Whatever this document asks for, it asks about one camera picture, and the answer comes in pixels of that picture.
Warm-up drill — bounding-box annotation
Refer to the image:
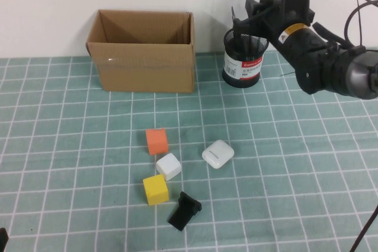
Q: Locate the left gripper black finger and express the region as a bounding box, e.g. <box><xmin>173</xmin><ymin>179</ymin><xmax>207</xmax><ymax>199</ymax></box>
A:
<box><xmin>0</xmin><ymin>227</ymin><xmax>9</xmax><ymax>252</ymax></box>

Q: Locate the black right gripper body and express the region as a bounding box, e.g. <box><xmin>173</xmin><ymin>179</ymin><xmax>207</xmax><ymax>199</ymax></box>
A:
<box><xmin>258</xmin><ymin>0</ymin><xmax>328</xmax><ymax>95</ymax></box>

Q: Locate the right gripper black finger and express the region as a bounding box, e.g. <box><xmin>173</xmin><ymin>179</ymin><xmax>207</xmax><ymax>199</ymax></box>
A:
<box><xmin>245</xmin><ymin>0</ymin><xmax>260</xmax><ymax>19</ymax></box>

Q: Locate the black handled screwdriver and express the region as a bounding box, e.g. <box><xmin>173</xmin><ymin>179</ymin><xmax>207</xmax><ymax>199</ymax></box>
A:
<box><xmin>231</xmin><ymin>6</ymin><xmax>242</xmax><ymax>55</ymax></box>

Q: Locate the black mesh pen holder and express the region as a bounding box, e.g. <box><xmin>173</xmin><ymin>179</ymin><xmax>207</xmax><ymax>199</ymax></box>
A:
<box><xmin>223</xmin><ymin>28</ymin><xmax>268</xmax><ymax>89</ymax></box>

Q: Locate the open brown cardboard box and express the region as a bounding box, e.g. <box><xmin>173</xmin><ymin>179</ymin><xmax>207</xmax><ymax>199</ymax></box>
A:
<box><xmin>86</xmin><ymin>9</ymin><xmax>196</xmax><ymax>92</ymax></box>

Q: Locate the green checked tablecloth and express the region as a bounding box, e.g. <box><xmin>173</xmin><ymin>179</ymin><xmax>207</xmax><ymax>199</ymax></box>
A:
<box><xmin>0</xmin><ymin>47</ymin><xmax>378</xmax><ymax>252</ymax></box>

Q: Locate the white earbuds case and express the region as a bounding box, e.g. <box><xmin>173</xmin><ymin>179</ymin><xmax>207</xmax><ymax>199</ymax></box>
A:
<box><xmin>201</xmin><ymin>139</ymin><xmax>235</xmax><ymax>169</ymax></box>

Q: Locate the yellow block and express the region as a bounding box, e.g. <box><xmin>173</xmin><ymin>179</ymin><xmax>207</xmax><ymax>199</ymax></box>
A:
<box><xmin>142</xmin><ymin>174</ymin><xmax>170</xmax><ymax>207</ymax></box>

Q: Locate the orange block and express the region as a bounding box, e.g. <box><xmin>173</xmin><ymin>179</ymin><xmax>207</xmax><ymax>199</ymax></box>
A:
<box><xmin>145</xmin><ymin>127</ymin><xmax>170</xmax><ymax>156</ymax></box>

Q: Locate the white block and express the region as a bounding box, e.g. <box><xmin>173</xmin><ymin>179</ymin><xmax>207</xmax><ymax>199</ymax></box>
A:
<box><xmin>155</xmin><ymin>153</ymin><xmax>182</xmax><ymax>181</ymax></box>

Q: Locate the black plastic bracket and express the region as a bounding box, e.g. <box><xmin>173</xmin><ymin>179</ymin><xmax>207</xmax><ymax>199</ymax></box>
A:
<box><xmin>167</xmin><ymin>191</ymin><xmax>203</xmax><ymax>231</ymax></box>

